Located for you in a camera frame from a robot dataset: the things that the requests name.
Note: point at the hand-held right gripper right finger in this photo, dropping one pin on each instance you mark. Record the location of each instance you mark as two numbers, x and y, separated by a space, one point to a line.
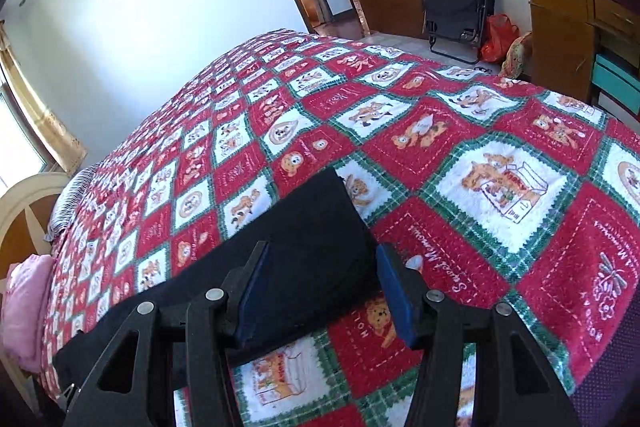
395 297

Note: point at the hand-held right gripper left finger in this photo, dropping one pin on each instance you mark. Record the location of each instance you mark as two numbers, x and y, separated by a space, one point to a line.
254 289

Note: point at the black pants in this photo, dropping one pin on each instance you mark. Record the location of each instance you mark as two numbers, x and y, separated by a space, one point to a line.
310 227

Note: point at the red printed bear blanket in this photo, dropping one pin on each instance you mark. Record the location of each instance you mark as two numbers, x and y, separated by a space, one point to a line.
500 207

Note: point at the striped pillow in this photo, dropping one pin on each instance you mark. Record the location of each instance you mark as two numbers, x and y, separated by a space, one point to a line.
65 202

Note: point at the pink pillow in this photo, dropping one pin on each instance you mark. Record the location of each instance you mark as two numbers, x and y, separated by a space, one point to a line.
27 307

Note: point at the purple dotted bed sheet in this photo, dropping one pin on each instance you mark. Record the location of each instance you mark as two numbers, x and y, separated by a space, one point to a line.
615 387

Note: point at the cream wooden headboard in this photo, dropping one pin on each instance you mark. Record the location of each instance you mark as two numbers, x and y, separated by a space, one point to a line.
30 192

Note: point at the yellow patterned curtain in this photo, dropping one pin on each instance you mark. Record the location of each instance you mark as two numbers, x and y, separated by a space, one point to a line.
45 122

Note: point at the patterned cushion on floor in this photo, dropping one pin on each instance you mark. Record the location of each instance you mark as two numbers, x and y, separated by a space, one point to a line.
515 57

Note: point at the red plastic bag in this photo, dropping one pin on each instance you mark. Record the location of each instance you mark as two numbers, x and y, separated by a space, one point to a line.
497 39

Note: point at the brown wooden desk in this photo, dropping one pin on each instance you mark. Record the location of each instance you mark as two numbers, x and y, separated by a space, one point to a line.
555 32

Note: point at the teal box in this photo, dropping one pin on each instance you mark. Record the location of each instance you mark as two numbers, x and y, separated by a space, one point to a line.
615 77

